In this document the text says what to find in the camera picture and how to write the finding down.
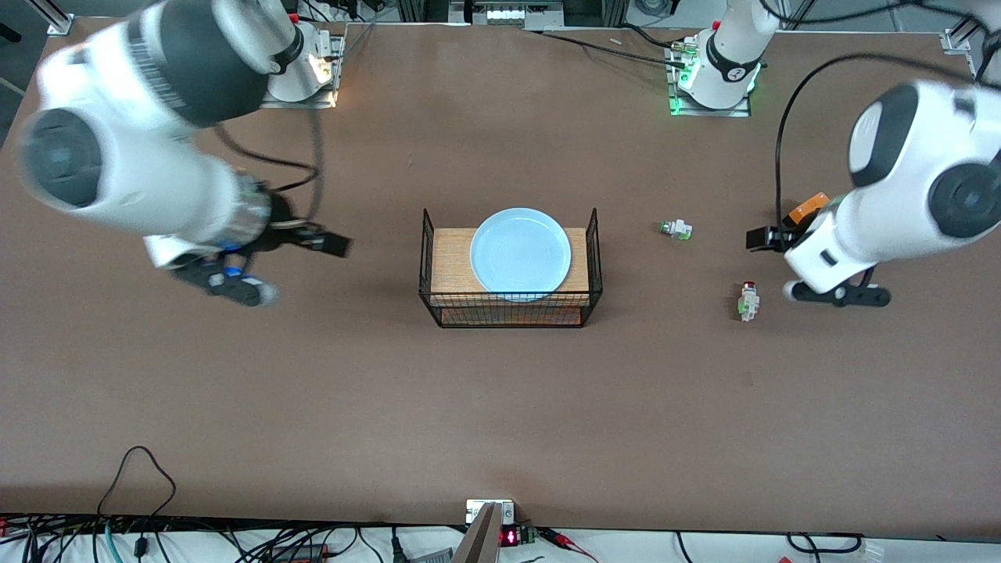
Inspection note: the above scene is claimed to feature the black coiled cable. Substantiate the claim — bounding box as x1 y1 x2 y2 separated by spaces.
785 532 866 556

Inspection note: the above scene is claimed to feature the black wire basket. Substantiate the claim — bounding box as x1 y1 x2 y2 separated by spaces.
418 207 604 329

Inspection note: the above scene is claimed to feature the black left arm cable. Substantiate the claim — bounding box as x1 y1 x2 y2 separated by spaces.
774 52 986 231

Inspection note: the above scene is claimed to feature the grey slanted beam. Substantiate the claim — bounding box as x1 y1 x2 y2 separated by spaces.
452 502 503 563

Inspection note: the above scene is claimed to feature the light blue plate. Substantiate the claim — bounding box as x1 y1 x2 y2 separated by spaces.
469 206 572 303

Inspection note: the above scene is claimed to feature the thin black table cable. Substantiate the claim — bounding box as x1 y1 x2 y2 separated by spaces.
526 28 689 68

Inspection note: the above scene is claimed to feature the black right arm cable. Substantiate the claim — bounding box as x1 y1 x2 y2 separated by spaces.
211 109 325 231

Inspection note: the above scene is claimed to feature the white power strip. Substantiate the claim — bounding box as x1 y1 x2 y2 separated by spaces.
483 2 534 26

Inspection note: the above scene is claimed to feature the red clip lead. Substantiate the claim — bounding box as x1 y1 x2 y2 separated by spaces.
536 529 601 563

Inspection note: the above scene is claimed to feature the white outlet box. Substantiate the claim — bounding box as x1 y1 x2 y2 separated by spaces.
466 499 515 525

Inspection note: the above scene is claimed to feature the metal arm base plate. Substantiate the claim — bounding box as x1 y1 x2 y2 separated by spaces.
666 35 754 118
262 31 347 109

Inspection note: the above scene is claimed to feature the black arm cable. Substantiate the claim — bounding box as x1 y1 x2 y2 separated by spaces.
774 52 986 231
211 109 325 231

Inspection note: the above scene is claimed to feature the orange box black face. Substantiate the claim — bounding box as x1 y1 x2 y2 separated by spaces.
788 192 831 228

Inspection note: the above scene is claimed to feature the black looped cable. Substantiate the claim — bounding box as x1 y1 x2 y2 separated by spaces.
97 446 178 521

